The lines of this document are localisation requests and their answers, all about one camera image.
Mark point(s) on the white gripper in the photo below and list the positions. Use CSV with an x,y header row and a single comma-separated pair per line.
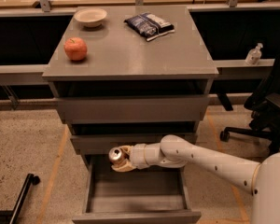
x,y
137,156

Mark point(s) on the orange soda can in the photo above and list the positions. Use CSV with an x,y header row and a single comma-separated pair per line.
x,y
116,155

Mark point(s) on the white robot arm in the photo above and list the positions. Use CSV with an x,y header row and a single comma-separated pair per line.
x,y
260,179

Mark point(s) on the grey middle drawer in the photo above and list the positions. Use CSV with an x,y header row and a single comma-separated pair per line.
x,y
101,144

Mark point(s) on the grey open bottom drawer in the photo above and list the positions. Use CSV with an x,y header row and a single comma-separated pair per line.
x,y
150,196

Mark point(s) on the grey drawer cabinet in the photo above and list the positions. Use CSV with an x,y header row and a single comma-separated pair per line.
x,y
121,63

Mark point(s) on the grey top drawer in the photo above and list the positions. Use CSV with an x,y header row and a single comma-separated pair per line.
x,y
132,109

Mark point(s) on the red apple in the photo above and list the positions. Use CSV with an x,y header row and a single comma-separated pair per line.
x,y
75,48

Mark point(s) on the blue chip bag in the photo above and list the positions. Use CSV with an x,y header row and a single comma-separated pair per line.
x,y
150,26

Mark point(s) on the black wheeled stand base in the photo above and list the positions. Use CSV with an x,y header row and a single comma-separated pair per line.
x,y
11,216

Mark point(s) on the white bowl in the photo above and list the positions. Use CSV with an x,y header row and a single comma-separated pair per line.
x,y
90,17

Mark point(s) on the black office chair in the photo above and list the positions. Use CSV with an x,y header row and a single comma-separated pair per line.
x,y
265,106

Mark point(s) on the clear sanitizer bottle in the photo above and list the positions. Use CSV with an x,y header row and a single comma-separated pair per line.
x,y
254,55

